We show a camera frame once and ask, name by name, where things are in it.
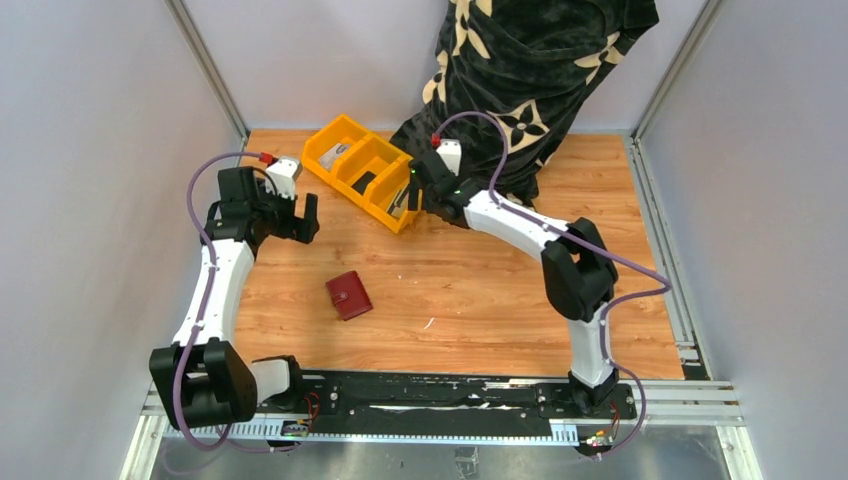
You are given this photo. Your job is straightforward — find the yellow three-compartment bin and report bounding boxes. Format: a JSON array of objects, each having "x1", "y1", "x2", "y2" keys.
[{"x1": 301, "y1": 115, "x2": 418, "y2": 234}]

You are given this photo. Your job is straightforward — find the red leather card holder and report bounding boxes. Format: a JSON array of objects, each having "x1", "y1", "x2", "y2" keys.
[{"x1": 325, "y1": 271, "x2": 373, "y2": 321}]

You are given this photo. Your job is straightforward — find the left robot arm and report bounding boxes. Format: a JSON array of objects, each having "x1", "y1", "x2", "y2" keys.
[{"x1": 149, "y1": 157, "x2": 319, "y2": 429}]

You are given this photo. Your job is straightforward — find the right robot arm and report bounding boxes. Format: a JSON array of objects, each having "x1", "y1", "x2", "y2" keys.
[{"x1": 409, "y1": 151, "x2": 620, "y2": 418}]

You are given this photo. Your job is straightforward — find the striped beige card in bin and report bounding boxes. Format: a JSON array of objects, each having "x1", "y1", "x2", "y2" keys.
[{"x1": 387, "y1": 185, "x2": 409, "y2": 219}]

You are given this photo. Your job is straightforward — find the black card in bin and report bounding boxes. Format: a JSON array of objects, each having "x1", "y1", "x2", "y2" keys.
[{"x1": 351, "y1": 171, "x2": 376, "y2": 196}]

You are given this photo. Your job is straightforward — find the grey card in bin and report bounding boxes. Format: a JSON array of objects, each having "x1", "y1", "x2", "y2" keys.
[{"x1": 318, "y1": 142, "x2": 351, "y2": 171}]

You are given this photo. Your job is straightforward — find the black floral blanket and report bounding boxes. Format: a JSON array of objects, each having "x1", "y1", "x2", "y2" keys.
[{"x1": 390, "y1": 0, "x2": 660, "y2": 207}]

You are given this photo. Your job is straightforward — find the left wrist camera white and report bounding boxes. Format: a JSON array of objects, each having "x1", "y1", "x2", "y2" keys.
[{"x1": 265, "y1": 157, "x2": 302, "y2": 200}]

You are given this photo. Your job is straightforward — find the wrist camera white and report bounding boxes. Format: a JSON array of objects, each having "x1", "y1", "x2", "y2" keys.
[
  {"x1": 436, "y1": 139, "x2": 462, "y2": 176},
  {"x1": 265, "y1": 157, "x2": 302, "y2": 200}
]

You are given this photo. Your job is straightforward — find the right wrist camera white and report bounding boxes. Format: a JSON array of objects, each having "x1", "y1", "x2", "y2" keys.
[{"x1": 436, "y1": 139, "x2": 462, "y2": 176}]

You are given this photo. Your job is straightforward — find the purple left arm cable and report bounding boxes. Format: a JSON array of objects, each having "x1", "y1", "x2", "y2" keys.
[{"x1": 173, "y1": 150, "x2": 313, "y2": 455}]

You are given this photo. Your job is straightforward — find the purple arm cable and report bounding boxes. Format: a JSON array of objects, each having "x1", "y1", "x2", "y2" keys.
[
  {"x1": 173, "y1": 150, "x2": 313, "y2": 455},
  {"x1": 430, "y1": 110, "x2": 673, "y2": 458}
]

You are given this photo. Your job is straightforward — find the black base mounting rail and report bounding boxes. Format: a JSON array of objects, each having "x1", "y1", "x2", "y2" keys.
[{"x1": 257, "y1": 370, "x2": 641, "y2": 446}]

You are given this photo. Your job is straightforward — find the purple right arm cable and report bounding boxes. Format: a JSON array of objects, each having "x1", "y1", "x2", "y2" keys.
[{"x1": 430, "y1": 110, "x2": 673, "y2": 458}]

